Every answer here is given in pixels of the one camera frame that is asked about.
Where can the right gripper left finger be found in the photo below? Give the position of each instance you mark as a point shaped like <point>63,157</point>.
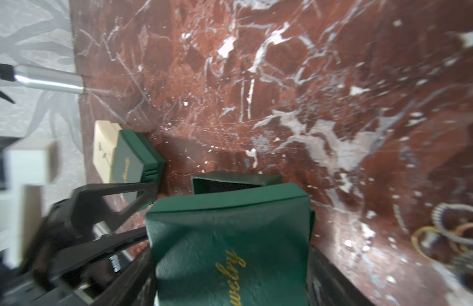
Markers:
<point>136,286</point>

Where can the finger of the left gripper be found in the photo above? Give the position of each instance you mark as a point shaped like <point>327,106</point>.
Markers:
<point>55,253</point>
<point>76,216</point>

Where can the green bow box lid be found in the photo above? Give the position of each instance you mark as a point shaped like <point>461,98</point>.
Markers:
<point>137,161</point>

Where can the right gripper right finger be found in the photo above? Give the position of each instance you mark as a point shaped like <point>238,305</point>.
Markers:
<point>327,286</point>

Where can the cream lotus box lid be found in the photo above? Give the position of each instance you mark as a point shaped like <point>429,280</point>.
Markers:
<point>106,135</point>

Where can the green jewelry box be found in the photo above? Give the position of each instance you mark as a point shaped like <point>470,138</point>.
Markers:
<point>246,247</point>

